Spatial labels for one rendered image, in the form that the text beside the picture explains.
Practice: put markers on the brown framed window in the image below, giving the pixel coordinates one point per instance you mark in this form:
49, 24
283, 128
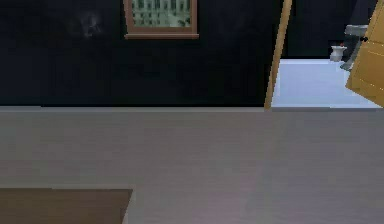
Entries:
161, 16

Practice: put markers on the white toilet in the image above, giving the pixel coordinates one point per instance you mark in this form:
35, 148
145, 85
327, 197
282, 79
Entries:
337, 53

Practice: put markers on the brown flat furniture top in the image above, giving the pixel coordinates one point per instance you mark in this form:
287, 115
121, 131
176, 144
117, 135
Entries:
63, 206

